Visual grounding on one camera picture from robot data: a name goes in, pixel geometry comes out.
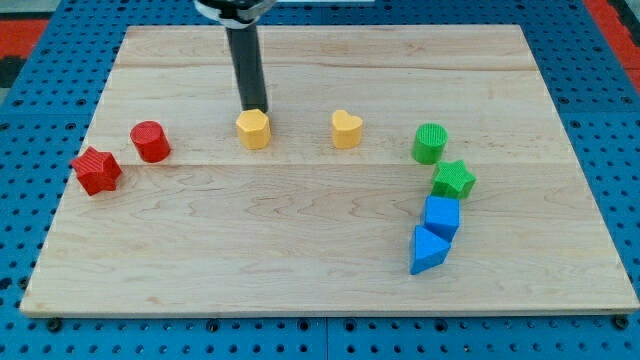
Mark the yellow heart block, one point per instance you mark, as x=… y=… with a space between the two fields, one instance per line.
x=346 y=129

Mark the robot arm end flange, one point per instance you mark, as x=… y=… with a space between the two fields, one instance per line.
x=234 y=14

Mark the yellow hexagon block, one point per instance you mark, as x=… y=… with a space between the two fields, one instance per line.
x=253 y=129

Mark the blue triangle block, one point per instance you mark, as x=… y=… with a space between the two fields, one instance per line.
x=427 y=250

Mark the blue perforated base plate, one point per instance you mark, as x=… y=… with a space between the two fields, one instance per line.
x=49 y=107

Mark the green star block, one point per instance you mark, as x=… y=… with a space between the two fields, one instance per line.
x=452 y=180

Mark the wooden board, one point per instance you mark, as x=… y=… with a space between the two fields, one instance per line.
x=301 y=228

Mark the green cylinder block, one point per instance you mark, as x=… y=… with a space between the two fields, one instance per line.
x=429 y=143

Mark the blue cube block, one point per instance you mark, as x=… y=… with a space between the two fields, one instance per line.
x=441 y=216

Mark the red cylinder block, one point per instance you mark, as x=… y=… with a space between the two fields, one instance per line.
x=150 y=141

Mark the red star block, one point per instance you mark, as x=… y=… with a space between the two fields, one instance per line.
x=96 y=171

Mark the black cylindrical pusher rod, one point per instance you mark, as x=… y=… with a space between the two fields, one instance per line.
x=246 y=58

